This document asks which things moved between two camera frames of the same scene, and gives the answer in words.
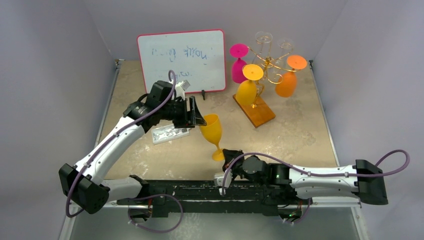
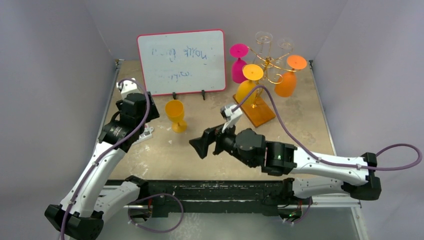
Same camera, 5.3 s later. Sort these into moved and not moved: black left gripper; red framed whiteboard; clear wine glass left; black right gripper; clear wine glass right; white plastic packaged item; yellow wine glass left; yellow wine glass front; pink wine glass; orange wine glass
Moved: white plastic packaged item; black left gripper; yellow wine glass front; black right gripper
Not moved: yellow wine glass left; red framed whiteboard; orange wine glass; clear wine glass right; pink wine glass; clear wine glass left
